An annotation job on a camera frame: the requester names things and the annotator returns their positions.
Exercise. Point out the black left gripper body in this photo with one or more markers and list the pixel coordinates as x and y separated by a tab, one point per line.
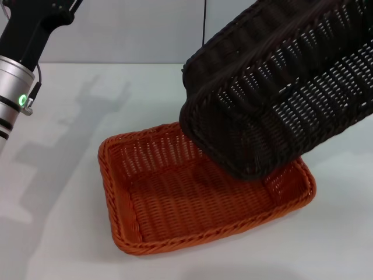
32	32

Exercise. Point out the orange woven basket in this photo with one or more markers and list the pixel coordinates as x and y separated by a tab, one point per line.
180	204

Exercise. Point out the dark brown woven basket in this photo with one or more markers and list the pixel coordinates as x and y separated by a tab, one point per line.
262	96

